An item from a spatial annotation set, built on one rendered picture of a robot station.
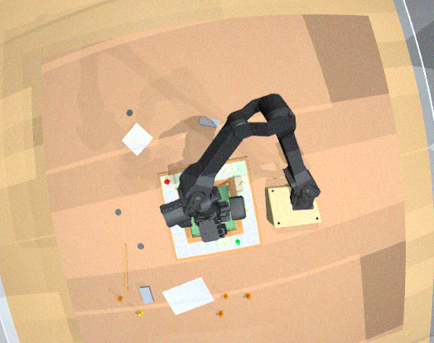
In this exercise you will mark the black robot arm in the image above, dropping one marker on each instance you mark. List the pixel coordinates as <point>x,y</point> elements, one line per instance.
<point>196,188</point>

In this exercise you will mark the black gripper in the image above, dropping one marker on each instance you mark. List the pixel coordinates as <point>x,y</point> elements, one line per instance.
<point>236,206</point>

